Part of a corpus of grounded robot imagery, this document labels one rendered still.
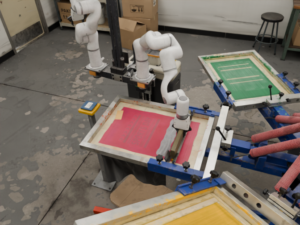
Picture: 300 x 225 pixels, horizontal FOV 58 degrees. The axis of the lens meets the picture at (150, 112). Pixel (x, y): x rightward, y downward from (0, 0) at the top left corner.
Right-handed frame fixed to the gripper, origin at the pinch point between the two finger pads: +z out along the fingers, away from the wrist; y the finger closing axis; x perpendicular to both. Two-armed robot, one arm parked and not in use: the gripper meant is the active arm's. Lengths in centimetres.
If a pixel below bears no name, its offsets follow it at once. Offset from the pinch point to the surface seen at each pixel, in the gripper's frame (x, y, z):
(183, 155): 13.0, -5.0, 6.1
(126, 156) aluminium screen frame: 28.4, 27.4, 2.5
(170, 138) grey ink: 1.9, 6.7, 5.2
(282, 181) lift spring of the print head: 29, -59, -11
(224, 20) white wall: -381, 20, 66
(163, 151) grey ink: 13.9, 7.8, 5.5
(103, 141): 18, 49, 6
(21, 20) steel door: -253, 375, 52
